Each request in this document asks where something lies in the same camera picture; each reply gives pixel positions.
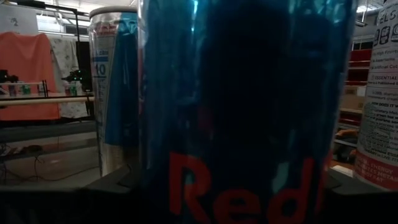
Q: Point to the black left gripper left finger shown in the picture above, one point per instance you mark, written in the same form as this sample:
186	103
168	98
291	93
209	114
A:
62	208

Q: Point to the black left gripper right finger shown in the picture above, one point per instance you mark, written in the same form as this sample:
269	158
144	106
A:
367	211

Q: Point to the Celsius can pink band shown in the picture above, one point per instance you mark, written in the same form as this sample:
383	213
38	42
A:
381	109

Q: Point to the blue silver Red Bull can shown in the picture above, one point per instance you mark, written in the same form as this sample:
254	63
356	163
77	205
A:
242	93
112	93

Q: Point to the distant wooden table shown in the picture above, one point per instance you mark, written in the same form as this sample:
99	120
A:
46	100

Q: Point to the cardboard box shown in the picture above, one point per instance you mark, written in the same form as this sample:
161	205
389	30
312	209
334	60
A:
351	98

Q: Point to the white patterned hanging cloth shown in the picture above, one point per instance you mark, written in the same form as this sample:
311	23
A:
65	62

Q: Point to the orange pink hanging cloth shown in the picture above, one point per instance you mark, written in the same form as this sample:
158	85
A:
28	62

